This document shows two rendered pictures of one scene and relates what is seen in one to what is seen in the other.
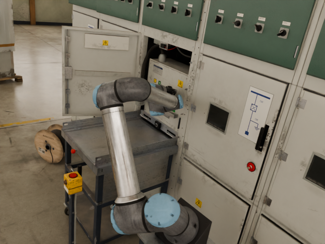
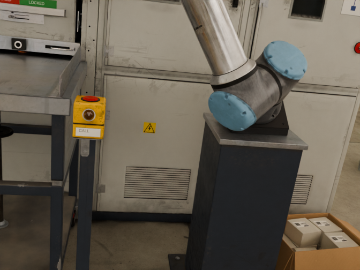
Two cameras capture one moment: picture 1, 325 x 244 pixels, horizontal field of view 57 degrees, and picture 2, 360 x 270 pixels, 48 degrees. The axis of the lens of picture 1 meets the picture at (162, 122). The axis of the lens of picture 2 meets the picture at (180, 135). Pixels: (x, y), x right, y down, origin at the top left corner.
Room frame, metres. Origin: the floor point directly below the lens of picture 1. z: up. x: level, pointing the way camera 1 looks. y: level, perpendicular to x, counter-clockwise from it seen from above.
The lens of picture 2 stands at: (0.67, 1.22, 1.18)
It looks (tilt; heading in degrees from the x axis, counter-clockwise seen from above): 19 degrees down; 301
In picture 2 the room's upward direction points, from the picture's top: 7 degrees clockwise
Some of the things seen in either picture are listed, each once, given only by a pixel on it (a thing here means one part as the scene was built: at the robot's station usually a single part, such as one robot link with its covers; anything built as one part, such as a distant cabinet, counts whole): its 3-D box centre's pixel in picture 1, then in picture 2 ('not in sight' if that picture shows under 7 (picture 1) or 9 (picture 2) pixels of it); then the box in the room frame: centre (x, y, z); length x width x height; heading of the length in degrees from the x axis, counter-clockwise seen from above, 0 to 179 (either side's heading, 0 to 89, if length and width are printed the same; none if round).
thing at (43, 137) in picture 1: (54, 143); not in sight; (2.90, 1.17, 0.20); 0.40 x 0.22 x 0.40; 70
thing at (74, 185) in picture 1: (72, 182); (89, 117); (1.40, 0.46, 0.85); 0.08 x 0.08 x 0.10; 41
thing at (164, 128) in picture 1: (160, 124); (20, 43); (2.30, 0.01, 0.89); 0.54 x 0.05 x 0.06; 41
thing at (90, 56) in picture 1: (101, 74); not in sight; (2.43, 0.57, 1.21); 0.63 x 0.07 x 0.74; 111
